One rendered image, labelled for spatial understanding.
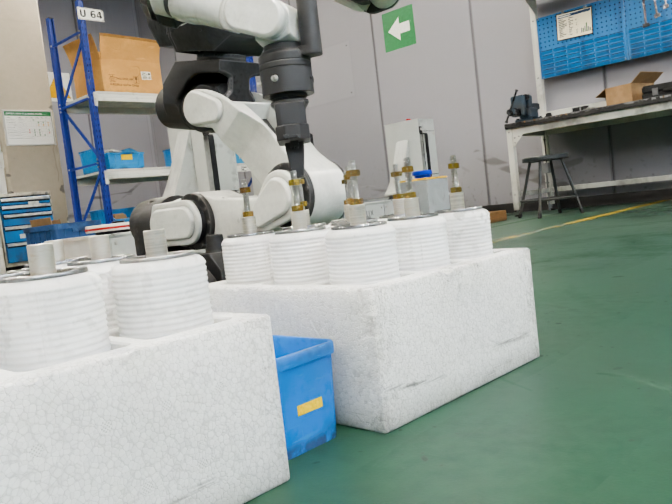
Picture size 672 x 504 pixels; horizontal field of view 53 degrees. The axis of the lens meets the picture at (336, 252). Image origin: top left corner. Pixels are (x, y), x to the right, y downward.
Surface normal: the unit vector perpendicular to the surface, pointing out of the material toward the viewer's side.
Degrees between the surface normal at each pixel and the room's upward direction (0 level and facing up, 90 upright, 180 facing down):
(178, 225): 90
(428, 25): 90
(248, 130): 111
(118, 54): 100
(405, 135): 90
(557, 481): 0
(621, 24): 90
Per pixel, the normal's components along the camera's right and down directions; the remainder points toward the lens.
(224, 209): -0.67, 0.13
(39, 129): 0.73, -0.04
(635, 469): -0.11, -0.99
